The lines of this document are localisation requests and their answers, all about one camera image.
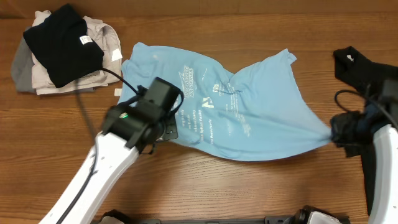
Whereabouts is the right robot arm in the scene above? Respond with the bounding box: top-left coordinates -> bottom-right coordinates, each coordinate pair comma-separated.
330,80 -> 397,223

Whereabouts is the light blue t-shirt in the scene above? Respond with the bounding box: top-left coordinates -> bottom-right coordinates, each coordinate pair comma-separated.
120,43 -> 331,161

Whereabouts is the folded black shirt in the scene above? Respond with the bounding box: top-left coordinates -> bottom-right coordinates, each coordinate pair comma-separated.
23,4 -> 104,88

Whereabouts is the small white paper tag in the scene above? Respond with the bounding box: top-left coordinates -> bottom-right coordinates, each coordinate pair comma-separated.
114,88 -> 122,96

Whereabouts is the black shirt on right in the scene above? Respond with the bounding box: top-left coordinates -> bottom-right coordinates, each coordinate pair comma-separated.
333,46 -> 397,214

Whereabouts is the folded beige shirt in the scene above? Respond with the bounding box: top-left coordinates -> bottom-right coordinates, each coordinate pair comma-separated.
32,16 -> 122,95

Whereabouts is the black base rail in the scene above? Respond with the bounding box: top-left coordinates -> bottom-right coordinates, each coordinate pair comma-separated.
93,216 -> 294,224

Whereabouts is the folded grey garment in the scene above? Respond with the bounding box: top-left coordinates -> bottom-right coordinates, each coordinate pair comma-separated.
11,26 -> 96,94

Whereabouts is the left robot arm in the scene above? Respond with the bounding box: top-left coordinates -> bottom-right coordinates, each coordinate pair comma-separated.
41,77 -> 183,223

